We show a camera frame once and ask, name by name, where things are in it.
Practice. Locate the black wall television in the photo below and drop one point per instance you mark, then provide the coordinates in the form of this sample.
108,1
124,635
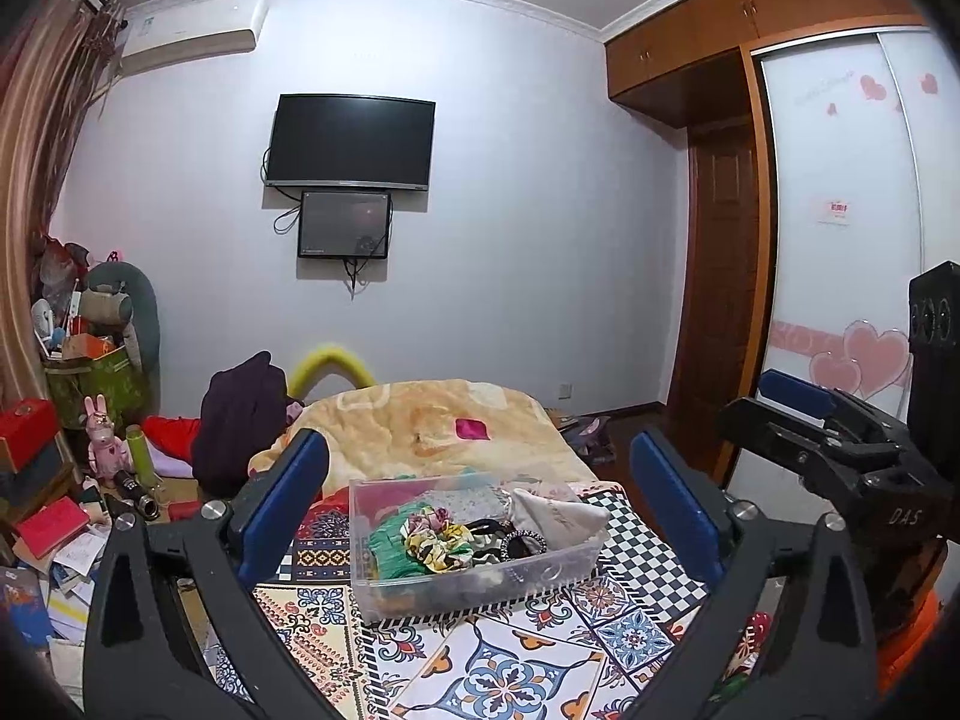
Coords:
349,141

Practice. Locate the white air conditioner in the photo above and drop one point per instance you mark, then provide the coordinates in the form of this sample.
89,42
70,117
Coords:
195,26

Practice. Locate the striped brown curtain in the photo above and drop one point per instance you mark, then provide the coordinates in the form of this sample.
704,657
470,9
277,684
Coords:
37,165

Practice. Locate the red book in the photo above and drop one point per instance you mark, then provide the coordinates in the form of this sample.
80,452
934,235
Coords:
52,529

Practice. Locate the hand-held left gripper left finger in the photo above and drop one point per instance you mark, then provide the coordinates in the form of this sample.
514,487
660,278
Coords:
289,510

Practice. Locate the light patterned cloth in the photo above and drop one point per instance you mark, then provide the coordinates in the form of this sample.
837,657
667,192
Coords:
465,499

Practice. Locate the red cloth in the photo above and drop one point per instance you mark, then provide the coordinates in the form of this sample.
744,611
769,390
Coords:
176,435

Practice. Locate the white cloth pouch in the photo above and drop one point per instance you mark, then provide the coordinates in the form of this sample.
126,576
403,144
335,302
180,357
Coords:
562,514

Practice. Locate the white wardrobe sliding door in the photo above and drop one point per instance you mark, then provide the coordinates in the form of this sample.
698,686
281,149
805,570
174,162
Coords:
847,202

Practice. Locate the red box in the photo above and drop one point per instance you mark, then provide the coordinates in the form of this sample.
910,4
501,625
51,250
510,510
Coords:
26,431

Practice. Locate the dark purple clothing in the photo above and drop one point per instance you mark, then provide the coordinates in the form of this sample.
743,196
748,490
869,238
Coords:
236,420

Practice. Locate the black headband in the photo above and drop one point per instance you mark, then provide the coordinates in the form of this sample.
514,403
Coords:
487,529

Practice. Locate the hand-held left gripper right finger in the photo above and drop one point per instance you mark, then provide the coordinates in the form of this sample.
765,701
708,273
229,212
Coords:
675,510

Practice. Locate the pile of books and papers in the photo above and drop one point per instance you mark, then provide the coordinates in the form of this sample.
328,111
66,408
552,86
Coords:
52,592

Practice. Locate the red plastic bag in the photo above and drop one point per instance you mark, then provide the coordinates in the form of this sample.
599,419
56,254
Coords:
60,266

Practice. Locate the green bottle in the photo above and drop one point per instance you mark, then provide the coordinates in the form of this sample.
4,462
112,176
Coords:
141,457

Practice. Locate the yellow fleece blanket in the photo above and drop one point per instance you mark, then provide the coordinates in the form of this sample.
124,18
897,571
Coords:
405,420

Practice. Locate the green storage bag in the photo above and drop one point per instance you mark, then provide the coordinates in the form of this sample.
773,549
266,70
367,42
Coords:
101,386

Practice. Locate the wooden overhead cabinet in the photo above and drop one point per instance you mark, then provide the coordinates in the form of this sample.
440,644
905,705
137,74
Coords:
712,37

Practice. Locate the clear plastic storage box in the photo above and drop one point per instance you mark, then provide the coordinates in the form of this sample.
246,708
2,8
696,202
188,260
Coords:
480,577

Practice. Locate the yellow foam arch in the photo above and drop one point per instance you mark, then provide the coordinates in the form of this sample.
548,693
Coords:
330,360

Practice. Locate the yellow multicolour scrunchie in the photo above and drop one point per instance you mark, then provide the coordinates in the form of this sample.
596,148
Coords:
439,536

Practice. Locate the white wall socket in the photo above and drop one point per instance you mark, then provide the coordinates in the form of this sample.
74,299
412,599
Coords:
567,391

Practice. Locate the small black monitor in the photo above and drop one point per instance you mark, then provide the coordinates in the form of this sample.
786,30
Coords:
345,225

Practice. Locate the red white door sticker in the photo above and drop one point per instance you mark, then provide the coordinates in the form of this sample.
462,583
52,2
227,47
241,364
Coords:
836,210

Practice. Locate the small white fan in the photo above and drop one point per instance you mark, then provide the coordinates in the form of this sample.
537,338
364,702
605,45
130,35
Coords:
45,322

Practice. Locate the brown wooden door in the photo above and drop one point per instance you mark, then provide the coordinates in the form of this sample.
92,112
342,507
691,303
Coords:
712,292

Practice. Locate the pink rabbit figurine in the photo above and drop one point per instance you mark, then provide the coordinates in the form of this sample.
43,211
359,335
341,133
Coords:
103,439

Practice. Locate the grey plush toy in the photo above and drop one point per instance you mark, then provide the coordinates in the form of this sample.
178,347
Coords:
139,307

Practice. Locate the black flashlight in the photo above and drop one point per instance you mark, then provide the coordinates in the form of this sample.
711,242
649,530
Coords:
136,495

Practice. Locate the patterned bed sheet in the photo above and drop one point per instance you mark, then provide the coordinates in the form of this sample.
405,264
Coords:
510,660

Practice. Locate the green scrunchie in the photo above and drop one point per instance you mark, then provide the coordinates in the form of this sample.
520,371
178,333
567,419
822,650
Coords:
390,547

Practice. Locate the grey purple bag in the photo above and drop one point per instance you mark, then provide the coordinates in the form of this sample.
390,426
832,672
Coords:
589,439

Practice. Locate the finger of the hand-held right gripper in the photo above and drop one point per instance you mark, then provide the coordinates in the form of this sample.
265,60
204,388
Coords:
787,439
795,390

